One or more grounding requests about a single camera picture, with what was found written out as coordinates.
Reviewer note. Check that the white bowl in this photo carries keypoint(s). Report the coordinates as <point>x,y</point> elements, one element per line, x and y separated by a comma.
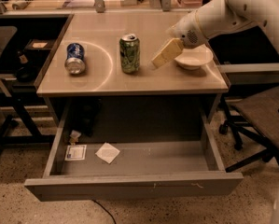
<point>193,59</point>

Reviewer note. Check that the grey cabinet desk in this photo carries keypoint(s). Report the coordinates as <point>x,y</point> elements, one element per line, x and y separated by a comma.
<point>99,34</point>

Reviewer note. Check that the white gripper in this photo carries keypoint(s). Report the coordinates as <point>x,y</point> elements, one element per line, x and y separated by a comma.
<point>186,30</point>

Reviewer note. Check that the black office chair right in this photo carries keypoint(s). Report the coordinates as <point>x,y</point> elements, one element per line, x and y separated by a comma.
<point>258,119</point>

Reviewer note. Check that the open grey drawer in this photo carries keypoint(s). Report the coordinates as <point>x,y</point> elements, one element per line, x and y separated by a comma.
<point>164,152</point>

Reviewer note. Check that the blue soda can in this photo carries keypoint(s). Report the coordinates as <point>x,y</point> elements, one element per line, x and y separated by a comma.
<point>74,62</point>

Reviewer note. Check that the white square paper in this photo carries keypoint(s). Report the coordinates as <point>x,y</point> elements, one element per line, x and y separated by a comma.
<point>107,153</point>

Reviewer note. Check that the crumpled paper scrap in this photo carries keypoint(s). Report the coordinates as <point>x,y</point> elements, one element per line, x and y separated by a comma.
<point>74,137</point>

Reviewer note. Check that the blue bordered label card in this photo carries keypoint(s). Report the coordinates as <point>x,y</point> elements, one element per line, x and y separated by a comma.
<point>75,153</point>

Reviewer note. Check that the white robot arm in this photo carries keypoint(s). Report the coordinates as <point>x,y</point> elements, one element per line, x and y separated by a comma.
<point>220,17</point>

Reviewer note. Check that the green soda can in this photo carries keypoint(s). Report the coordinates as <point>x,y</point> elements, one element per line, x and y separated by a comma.
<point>129,50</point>

